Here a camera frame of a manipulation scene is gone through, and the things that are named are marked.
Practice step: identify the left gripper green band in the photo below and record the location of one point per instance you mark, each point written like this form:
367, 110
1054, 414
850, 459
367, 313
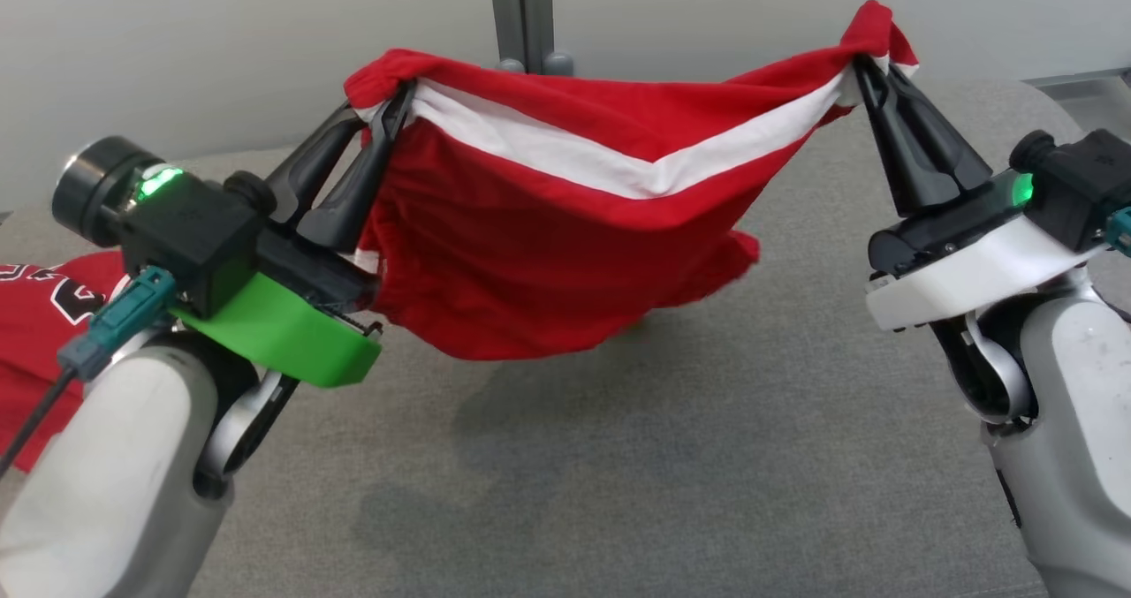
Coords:
283, 333

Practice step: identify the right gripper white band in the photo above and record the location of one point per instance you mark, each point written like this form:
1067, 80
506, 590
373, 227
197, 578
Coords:
972, 262

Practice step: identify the red shorts with white stripe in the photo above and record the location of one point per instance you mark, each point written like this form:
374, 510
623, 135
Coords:
548, 253

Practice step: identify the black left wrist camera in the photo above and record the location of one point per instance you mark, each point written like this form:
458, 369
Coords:
185, 236

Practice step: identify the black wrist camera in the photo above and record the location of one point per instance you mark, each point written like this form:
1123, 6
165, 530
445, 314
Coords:
1082, 183
185, 236

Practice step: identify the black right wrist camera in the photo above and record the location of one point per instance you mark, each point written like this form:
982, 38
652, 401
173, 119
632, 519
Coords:
1082, 183

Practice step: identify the dark grey partition base rail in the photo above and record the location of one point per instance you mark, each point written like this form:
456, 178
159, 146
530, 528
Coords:
1087, 96

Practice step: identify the grey double partition post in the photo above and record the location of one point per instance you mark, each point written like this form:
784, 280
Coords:
523, 11

